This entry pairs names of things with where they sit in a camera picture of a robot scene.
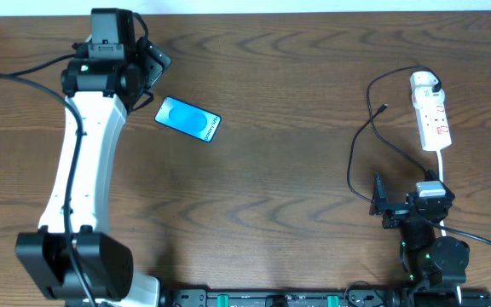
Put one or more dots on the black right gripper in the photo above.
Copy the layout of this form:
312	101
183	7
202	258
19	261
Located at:
399	209

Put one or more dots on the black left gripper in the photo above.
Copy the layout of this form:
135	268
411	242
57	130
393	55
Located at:
155	62

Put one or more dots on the blue Galaxy smartphone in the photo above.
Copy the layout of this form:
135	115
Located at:
188	119

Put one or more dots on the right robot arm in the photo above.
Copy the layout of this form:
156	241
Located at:
435	263

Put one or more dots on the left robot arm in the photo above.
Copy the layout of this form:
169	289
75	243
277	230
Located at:
71	256

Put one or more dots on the white charger adapter plug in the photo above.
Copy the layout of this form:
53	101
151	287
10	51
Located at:
423	79

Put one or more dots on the white power strip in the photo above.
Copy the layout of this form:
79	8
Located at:
432	119

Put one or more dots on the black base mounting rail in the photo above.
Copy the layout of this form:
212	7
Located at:
354	297

